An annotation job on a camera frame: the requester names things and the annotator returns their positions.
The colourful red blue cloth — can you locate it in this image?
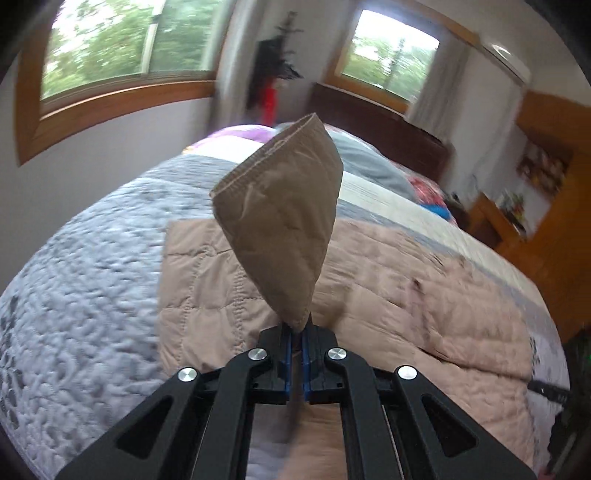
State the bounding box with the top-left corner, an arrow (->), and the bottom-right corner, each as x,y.
411,178 -> 458,223

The white air conditioner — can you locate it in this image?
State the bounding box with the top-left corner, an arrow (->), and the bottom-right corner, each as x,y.
480,41 -> 532,84

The wooden wall cabinet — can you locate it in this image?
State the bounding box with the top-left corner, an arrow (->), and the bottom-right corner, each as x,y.
496,90 -> 591,342

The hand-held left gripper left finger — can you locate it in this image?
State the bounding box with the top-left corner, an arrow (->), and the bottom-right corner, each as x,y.
54,324 -> 293,480

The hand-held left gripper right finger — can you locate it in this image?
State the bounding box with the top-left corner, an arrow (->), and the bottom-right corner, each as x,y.
302,324 -> 539,480

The white pleated curtain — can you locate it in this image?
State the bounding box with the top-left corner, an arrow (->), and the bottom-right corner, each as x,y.
213,0 -> 259,126

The red bag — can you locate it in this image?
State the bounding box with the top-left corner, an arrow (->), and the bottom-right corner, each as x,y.
261,85 -> 280,125

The purple floral blanket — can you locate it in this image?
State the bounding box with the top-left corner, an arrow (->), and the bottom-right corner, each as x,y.
185,124 -> 287,155

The bed with grey bedspread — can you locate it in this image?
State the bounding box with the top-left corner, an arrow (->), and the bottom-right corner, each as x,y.
0,122 -> 573,480

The wooden nightstand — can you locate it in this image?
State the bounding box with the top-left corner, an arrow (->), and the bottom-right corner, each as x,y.
468,191 -> 509,250

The beige quilted jacket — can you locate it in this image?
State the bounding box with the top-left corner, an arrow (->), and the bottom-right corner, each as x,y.
157,113 -> 536,480

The dark wooden headboard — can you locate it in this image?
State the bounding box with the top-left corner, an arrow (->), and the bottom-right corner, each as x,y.
309,83 -> 455,185

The coat rack with dark clothes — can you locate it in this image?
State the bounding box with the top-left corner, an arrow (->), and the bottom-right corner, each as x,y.
247,11 -> 305,125

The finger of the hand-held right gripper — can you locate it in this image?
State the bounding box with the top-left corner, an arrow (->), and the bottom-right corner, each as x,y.
527,379 -> 571,403

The grey pillow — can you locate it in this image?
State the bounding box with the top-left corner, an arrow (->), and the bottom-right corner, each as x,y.
323,122 -> 416,201

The white window curtain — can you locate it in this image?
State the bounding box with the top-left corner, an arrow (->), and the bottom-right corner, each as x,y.
409,37 -> 472,134

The small wooden frame window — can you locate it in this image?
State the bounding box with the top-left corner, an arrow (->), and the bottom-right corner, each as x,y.
323,7 -> 476,116

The large wooden frame window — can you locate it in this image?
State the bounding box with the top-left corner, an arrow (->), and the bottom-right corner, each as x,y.
16,0 -> 232,167

